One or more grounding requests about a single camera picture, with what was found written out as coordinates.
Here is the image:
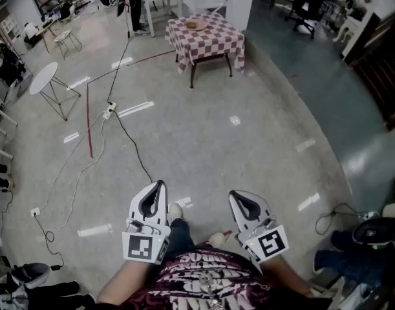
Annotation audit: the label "white paper rolls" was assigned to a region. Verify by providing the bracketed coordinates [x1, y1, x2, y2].
[382, 175, 395, 220]

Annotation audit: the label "person's left white shoe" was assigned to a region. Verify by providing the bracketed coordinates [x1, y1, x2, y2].
[167, 201, 184, 221]

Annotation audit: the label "person's blue jeans leg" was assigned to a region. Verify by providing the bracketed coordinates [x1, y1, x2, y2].
[167, 218, 198, 254]

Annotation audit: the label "white power strip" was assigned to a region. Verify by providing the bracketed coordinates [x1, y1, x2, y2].
[101, 103, 118, 120]

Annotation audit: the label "short black floor cable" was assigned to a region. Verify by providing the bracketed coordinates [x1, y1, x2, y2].
[114, 110, 153, 183]

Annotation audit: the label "white round side table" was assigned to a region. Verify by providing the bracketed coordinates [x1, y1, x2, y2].
[28, 61, 82, 121]

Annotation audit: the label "checkered cloth table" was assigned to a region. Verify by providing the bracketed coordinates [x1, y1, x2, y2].
[164, 11, 246, 89]

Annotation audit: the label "white frame rack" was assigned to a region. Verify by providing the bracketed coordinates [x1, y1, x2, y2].
[0, 88, 19, 161]

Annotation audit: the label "white floor cable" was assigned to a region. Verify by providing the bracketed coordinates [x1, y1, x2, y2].
[34, 113, 108, 233]

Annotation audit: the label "person's left forearm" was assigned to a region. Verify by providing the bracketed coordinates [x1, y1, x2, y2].
[96, 259, 155, 306]

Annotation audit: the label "looped black cable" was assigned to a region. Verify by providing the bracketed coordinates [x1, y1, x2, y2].
[314, 203, 370, 236]

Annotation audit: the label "person's white shoe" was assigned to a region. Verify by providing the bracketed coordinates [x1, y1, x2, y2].
[167, 201, 184, 221]
[208, 232, 232, 247]

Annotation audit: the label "white stool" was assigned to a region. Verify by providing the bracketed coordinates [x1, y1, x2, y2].
[53, 29, 83, 61]

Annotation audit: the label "pink plate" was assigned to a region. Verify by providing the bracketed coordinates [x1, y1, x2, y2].
[186, 20, 209, 31]

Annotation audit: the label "person's dark printed shirt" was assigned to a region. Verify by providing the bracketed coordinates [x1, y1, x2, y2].
[129, 246, 334, 310]

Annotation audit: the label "grey headset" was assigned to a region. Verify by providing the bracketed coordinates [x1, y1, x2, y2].
[10, 262, 52, 291]

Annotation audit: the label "person's right forearm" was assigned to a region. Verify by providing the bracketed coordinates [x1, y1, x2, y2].
[260, 255, 314, 298]

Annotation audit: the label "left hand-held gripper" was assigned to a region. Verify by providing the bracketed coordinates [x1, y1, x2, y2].
[122, 180, 171, 265]

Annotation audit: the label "black office chair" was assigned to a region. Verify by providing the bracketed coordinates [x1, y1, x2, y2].
[283, 0, 318, 41]

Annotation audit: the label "white ornate table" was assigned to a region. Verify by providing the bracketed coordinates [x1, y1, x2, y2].
[332, 0, 376, 45]

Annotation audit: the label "white pillar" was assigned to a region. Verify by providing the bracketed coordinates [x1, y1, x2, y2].
[225, 0, 259, 32]

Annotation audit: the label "person's right white shoe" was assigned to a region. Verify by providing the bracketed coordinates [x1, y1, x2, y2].
[208, 232, 232, 247]

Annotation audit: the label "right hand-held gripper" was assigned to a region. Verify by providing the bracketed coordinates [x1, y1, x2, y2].
[229, 190, 289, 264]

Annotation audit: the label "long black floor cable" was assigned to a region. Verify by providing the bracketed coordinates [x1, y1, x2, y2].
[106, 11, 134, 106]

